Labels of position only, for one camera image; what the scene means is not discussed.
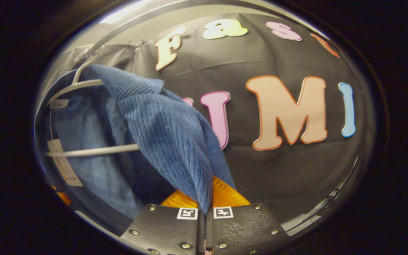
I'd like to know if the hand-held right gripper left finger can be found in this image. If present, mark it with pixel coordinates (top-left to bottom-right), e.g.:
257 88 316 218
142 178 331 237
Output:
120 189 205 255

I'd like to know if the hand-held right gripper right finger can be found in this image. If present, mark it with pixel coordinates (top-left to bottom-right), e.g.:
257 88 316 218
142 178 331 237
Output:
205 176 289 255

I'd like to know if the white plastic clothes hanger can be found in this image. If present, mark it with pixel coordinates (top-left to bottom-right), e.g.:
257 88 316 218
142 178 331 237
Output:
45 53 141 158

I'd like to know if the blue corduroy shirt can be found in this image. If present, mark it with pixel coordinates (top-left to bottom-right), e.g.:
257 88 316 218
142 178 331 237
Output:
36 64 236 227

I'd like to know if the clear tape wad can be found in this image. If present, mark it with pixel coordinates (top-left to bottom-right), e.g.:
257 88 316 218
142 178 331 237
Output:
75 48 95 62

